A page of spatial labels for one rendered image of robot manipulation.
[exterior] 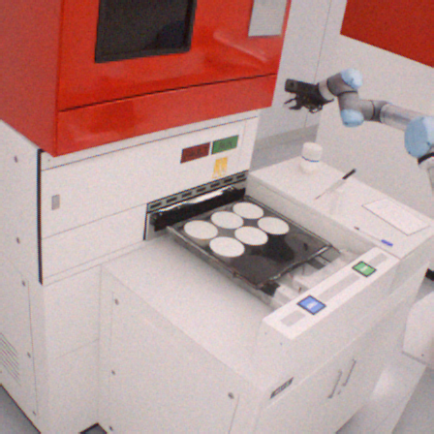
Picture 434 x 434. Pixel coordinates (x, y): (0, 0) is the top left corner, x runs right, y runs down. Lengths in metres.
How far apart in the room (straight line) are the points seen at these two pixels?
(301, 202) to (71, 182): 0.78
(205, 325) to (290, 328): 0.27
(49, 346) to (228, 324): 0.56
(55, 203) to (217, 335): 0.53
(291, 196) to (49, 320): 0.86
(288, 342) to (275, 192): 0.74
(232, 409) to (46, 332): 0.59
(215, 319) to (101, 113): 0.61
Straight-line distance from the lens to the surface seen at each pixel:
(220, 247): 1.68
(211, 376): 1.48
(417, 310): 1.81
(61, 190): 1.47
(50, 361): 1.81
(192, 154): 1.74
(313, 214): 1.87
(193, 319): 1.53
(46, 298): 1.63
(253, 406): 1.43
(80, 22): 1.27
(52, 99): 1.31
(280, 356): 1.36
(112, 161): 1.53
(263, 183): 1.97
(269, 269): 1.63
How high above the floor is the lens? 1.81
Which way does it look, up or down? 30 degrees down
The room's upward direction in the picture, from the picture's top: 10 degrees clockwise
